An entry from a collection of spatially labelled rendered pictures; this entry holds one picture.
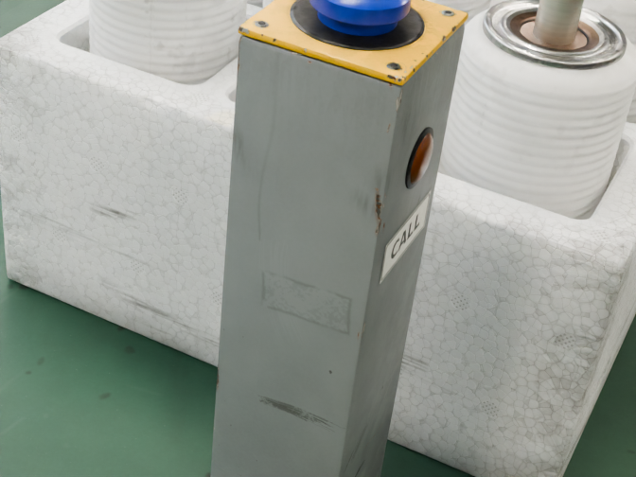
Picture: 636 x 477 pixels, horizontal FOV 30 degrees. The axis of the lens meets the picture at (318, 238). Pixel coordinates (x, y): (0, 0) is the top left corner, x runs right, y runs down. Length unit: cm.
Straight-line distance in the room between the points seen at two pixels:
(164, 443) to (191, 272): 10
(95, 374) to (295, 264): 28
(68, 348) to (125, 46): 20
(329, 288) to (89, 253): 30
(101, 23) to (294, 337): 27
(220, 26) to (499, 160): 19
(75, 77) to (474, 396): 29
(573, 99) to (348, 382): 19
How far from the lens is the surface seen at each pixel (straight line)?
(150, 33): 70
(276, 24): 47
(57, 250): 79
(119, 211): 74
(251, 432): 58
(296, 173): 48
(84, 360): 77
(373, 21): 46
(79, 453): 71
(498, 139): 62
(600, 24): 66
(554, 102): 61
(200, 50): 71
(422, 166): 49
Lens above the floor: 52
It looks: 36 degrees down
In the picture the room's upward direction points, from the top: 7 degrees clockwise
